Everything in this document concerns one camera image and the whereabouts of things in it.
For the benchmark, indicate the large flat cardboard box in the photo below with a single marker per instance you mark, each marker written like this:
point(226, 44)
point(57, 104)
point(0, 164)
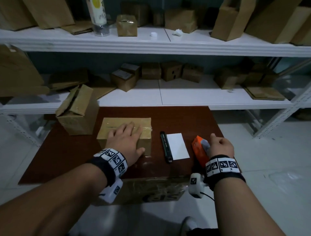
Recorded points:
point(19, 73)

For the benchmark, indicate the leaning cardboard box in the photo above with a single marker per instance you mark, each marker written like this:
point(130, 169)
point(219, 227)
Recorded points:
point(48, 13)
point(14, 15)

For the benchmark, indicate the white metal shelf unit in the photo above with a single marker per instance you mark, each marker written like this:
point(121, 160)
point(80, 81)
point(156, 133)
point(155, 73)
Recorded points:
point(170, 46)

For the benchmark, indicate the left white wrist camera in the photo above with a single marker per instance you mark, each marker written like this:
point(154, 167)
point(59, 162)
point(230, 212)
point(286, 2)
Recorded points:
point(111, 192)

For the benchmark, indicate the medium cardboard box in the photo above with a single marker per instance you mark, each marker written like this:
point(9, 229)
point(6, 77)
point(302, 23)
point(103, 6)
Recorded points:
point(226, 79)

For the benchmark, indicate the person's left hand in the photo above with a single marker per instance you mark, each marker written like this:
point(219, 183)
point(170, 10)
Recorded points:
point(126, 143)

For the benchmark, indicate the person's right forearm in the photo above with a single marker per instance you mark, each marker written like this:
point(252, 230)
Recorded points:
point(245, 211)

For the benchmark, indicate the folded flat cardboard box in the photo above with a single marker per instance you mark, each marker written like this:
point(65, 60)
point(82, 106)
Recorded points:
point(69, 79)

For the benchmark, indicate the person's right hand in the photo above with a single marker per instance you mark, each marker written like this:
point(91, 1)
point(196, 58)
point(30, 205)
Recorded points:
point(222, 147)

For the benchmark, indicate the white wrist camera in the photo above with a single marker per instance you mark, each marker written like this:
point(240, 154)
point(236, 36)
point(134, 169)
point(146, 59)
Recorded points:
point(111, 192)
point(195, 186)

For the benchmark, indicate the big open-flap cardboard box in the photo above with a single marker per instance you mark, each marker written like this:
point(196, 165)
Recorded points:
point(228, 24)

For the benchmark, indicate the person's right shoe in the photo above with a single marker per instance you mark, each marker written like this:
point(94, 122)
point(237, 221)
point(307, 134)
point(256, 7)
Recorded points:
point(188, 226)

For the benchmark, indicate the right black marker wristband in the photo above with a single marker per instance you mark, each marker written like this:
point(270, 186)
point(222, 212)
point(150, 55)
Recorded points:
point(223, 170)

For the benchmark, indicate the very large cardboard box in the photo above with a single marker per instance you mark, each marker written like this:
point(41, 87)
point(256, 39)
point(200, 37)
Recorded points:
point(272, 22)
point(302, 34)

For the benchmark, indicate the small white-labelled cardboard box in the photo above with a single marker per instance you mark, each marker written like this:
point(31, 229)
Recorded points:
point(124, 81)
point(131, 67)

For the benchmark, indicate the white paper sheet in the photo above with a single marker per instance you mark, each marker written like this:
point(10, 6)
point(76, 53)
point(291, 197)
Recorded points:
point(178, 147)

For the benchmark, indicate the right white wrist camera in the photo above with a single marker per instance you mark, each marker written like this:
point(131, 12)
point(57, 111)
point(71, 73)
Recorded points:
point(195, 186)

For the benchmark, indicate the small cardboard box dark holes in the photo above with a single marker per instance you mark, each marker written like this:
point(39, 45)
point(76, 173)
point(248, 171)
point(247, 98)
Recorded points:
point(171, 71)

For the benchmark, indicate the narrow cardboard box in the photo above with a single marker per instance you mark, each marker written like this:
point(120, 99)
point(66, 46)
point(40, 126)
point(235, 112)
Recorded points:
point(158, 19)

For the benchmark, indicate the white bottle cap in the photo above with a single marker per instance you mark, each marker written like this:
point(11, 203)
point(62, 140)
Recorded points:
point(153, 34)

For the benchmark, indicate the left black marker wristband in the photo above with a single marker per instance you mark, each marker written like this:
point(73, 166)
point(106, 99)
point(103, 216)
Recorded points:
point(114, 163)

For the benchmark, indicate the person's left forearm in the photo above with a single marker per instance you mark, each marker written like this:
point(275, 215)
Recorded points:
point(48, 201)

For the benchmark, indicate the green utility knife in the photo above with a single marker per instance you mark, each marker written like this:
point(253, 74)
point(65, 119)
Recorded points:
point(166, 148)

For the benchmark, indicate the orange tape dispenser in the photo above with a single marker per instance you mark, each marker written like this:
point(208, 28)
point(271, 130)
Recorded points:
point(199, 150)

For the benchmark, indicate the black marker wristband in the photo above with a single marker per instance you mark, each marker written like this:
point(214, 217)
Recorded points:
point(223, 170)
point(114, 163)

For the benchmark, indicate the clear plastic bottle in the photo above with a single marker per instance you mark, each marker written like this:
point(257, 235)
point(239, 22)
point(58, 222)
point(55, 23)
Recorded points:
point(98, 17)

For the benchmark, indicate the small taped brown package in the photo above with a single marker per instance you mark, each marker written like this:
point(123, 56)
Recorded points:
point(126, 26)

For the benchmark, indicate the flat cardboard sheet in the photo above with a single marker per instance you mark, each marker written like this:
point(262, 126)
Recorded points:
point(103, 88)

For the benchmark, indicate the flat cardboard stack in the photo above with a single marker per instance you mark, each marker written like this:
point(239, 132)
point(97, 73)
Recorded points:
point(264, 93)

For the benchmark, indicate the small flat cardboard piece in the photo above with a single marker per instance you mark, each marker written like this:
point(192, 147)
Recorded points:
point(77, 28)

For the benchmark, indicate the square cardboard box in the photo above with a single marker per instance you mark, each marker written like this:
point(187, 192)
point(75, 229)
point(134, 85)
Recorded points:
point(136, 13)

